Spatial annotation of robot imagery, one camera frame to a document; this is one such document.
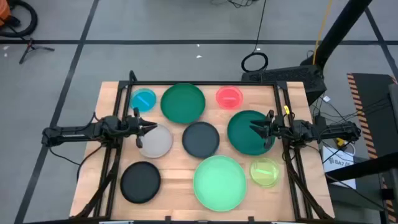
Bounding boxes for yellow hanging cable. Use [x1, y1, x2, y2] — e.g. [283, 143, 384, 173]
[312, 0, 333, 65]

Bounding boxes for dark grey medium plate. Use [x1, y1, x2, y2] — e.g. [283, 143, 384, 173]
[182, 121, 220, 159]

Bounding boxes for yellow-green translucent small plate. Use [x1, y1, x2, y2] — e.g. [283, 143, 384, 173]
[249, 157, 280, 188]

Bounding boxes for red translucent small plate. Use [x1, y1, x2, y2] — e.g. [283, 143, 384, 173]
[215, 85, 244, 110]

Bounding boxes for orange vacuum cleaner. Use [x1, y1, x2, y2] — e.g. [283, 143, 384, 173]
[0, 0, 12, 27]

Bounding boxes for black stand beam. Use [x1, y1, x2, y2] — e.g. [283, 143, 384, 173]
[325, 151, 398, 183]

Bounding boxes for black hanging coiled cable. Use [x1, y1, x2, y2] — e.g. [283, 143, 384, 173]
[241, 0, 269, 73]

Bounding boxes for black vacuum hose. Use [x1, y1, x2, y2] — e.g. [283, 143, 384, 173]
[0, 0, 39, 39]

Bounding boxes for black tripod stand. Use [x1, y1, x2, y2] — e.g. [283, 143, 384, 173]
[18, 37, 55, 65]

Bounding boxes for light green large plate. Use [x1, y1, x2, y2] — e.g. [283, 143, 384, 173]
[192, 155, 248, 213]

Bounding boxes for grey translucent medium plate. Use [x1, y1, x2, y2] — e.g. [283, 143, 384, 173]
[138, 123, 174, 159]

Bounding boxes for white cardboard box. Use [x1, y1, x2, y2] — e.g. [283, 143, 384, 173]
[322, 144, 358, 190]

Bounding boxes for cyan translucent small plate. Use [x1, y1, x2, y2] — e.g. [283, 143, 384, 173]
[129, 88, 157, 113]

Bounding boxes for black slanted stand pole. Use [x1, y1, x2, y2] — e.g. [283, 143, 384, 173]
[306, 0, 373, 68]

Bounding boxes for black textured stand base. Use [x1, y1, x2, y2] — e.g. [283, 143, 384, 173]
[241, 63, 327, 106]

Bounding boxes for black medium plate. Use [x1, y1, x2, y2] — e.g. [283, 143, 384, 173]
[120, 161, 162, 205]

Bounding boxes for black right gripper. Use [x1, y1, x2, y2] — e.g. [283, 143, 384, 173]
[249, 109, 285, 150]

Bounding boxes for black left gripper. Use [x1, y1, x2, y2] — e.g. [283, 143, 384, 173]
[123, 108, 158, 149]

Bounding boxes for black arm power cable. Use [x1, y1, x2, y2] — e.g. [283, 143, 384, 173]
[48, 144, 106, 185]

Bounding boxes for black aluminium table frame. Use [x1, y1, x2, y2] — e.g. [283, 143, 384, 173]
[73, 70, 335, 223]

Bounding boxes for black hazard-striped floor mat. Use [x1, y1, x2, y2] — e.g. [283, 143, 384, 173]
[346, 72, 398, 224]

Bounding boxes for dark green large plate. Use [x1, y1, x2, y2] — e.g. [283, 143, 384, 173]
[160, 83, 206, 124]
[226, 110, 276, 156]

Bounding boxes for black floor cable bundle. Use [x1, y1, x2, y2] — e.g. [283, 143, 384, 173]
[211, 0, 259, 9]

